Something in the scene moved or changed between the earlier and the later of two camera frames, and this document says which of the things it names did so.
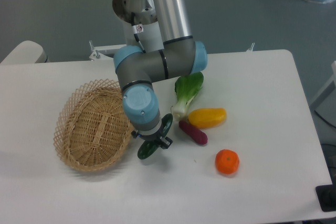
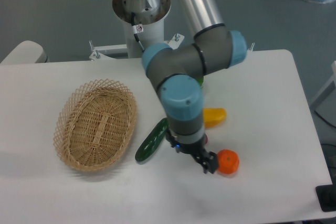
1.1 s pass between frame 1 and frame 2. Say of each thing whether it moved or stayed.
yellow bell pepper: stayed
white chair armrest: stayed
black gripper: moved
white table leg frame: stayed
